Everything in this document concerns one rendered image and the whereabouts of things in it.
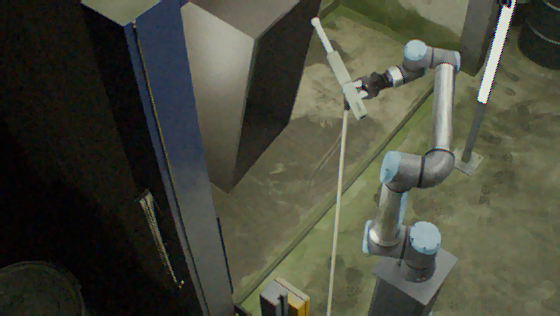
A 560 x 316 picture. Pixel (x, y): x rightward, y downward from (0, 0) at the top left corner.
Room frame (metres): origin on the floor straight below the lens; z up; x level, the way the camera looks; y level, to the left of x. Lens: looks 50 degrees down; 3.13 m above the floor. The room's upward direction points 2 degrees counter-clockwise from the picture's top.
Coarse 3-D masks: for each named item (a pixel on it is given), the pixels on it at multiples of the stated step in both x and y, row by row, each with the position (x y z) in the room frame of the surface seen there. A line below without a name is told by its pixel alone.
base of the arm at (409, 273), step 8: (400, 264) 1.36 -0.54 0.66; (432, 264) 1.31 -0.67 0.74; (400, 272) 1.32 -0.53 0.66; (408, 272) 1.30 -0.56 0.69; (416, 272) 1.29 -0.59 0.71; (424, 272) 1.28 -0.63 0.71; (432, 272) 1.30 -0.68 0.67; (408, 280) 1.28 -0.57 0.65; (416, 280) 1.27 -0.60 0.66; (424, 280) 1.27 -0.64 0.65
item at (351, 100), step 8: (320, 32) 2.03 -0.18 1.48; (328, 48) 1.96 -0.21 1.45; (328, 56) 1.92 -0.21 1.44; (336, 56) 1.92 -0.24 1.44; (336, 64) 1.88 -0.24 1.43; (336, 72) 1.85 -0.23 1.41; (344, 72) 1.85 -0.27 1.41; (344, 80) 1.81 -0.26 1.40; (344, 88) 1.78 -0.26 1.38; (352, 88) 1.78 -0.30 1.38; (344, 96) 1.81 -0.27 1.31; (352, 96) 1.75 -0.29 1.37; (344, 104) 1.83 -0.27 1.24; (352, 104) 1.72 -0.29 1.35; (360, 104) 1.71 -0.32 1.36; (360, 112) 1.68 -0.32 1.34; (360, 120) 1.68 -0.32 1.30
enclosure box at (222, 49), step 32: (192, 0) 2.00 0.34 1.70; (224, 0) 2.01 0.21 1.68; (256, 0) 2.03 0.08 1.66; (288, 0) 2.05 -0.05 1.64; (320, 0) 2.33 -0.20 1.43; (192, 32) 1.99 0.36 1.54; (224, 32) 1.89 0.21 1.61; (256, 32) 1.85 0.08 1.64; (288, 32) 2.44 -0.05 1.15; (192, 64) 2.01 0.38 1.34; (224, 64) 1.90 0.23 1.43; (256, 64) 2.56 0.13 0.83; (288, 64) 2.44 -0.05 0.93; (224, 96) 1.91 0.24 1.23; (256, 96) 2.57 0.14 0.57; (288, 96) 2.44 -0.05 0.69; (224, 128) 1.93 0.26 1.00; (256, 128) 2.39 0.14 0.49; (224, 160) 1.94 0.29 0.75; (256, 160) 2.15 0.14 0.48
